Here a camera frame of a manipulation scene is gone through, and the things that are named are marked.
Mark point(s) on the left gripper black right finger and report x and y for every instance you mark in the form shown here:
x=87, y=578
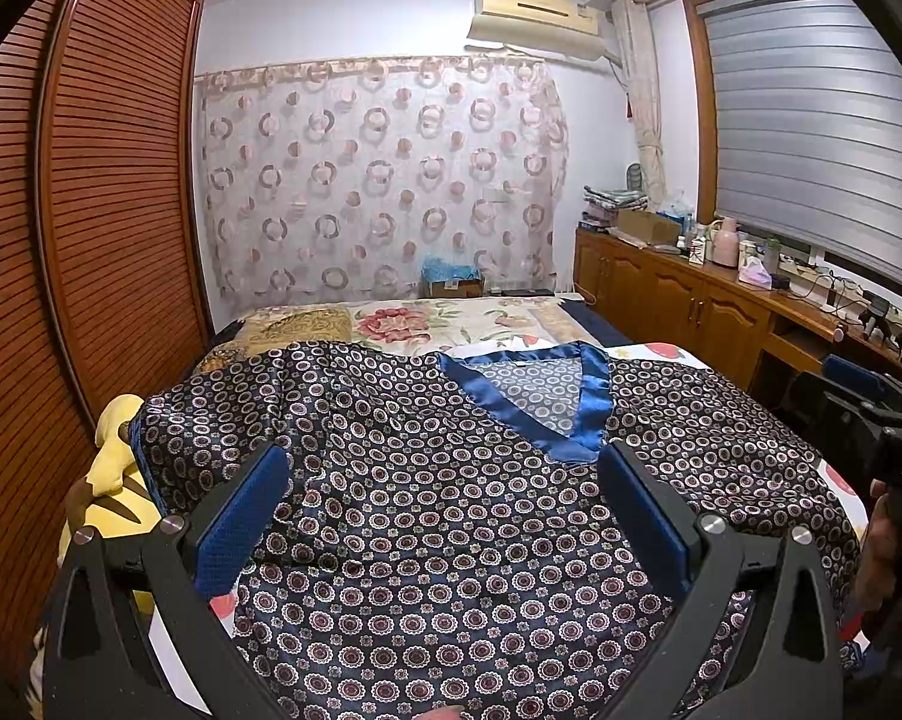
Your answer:
x=786, y=663

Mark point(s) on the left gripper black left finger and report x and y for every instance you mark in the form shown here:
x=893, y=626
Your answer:
x=99, y=662

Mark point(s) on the navy patterned satin pajama top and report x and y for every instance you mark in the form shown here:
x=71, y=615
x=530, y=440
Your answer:
x=429, y=551

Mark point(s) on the person's right hand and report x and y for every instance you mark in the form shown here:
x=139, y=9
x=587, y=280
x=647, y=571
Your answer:
x=883, y=541

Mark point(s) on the wooden sideboard cabinet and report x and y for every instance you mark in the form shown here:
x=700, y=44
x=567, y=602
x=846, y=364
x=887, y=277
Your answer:
x=753, y=337

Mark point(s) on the yellow plush toy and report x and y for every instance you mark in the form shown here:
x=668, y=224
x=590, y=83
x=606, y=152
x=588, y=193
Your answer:
x=111, y=496

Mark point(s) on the pink tissue pack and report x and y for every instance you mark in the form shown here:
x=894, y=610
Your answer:
x=753, y=273

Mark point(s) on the white strawberry flower sheet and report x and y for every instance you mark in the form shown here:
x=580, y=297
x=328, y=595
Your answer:
x=693, y=429

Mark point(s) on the pink thermos jug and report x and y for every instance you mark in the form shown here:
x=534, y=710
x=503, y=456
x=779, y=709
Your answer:
x=725, y=243

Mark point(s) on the navy blue bed blanket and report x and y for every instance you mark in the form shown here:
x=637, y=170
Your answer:
x=602, y=331

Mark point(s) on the grey zebra window blind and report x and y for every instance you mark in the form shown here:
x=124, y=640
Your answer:
x=809, y=123

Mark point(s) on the cardboard box on cabinet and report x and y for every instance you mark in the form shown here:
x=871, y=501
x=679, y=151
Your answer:
x=648, y=227

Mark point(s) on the stack of folded papers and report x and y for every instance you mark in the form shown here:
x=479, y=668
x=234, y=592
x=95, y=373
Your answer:
x=602, y=207

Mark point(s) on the brown louvered wardrobe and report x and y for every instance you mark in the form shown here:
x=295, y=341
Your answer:
x=100, y=285

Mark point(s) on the floral quilt on bed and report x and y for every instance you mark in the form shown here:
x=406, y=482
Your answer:
x=479, y=325

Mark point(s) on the cardboard box with blue cloth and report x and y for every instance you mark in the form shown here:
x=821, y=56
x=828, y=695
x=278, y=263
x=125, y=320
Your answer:
x=443, y=280

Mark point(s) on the cream tied side curtain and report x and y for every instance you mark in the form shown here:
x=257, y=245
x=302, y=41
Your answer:
x=639, y=59

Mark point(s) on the pink circle patterned curtain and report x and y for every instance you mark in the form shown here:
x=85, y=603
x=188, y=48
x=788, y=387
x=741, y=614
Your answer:
x=349, y=179

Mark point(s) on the wall air conditioner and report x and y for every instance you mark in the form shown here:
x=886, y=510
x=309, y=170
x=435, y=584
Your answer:
x=557, y=26

